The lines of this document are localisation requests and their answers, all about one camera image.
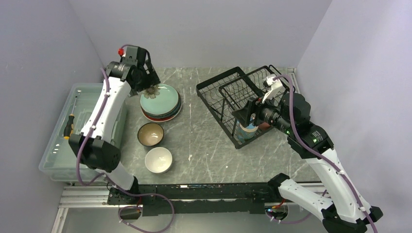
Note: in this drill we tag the white bowl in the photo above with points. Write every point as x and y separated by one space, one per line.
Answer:
158 160

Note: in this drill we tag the light blue flower plate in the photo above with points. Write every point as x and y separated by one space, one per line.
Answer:
160 90

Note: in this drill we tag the red rimmed bottom plate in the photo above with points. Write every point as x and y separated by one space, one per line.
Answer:
161 120

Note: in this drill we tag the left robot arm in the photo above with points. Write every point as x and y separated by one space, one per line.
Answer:
95 155

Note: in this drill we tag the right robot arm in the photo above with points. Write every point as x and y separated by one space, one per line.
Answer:
345 210

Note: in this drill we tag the black wire dish rack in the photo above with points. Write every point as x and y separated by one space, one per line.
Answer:
230 91

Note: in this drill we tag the clear plastic storage box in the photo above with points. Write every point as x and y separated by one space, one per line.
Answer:
58 161

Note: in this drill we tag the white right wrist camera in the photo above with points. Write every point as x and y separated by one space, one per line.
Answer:
274 85

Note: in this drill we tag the dark bowl beige inside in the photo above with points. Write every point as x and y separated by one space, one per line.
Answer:
150 134

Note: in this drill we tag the dark teal plate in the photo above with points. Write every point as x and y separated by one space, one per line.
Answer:
160 108

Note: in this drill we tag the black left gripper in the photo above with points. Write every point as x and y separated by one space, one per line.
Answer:
151 78

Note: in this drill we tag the blue mug orange inside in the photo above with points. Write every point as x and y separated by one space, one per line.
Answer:
244 134

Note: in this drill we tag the yellow black screwdriver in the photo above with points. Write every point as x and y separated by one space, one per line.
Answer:
69 124

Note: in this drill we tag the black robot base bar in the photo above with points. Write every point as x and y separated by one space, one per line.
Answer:
199 198

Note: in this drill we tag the pink mug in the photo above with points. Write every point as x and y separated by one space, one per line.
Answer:
264 126

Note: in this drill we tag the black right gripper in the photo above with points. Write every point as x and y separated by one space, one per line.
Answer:
244 114

